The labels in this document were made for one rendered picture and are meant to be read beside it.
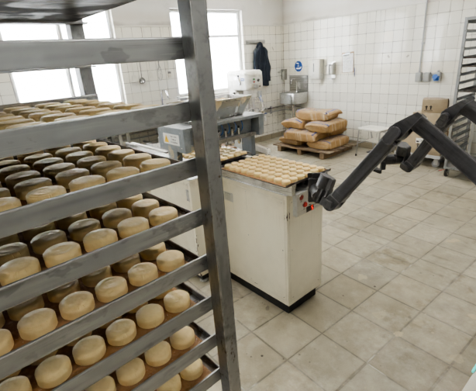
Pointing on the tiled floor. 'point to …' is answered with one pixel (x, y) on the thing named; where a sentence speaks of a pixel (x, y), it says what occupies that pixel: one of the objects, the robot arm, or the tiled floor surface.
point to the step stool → (371, 134)
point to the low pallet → (315, 149)
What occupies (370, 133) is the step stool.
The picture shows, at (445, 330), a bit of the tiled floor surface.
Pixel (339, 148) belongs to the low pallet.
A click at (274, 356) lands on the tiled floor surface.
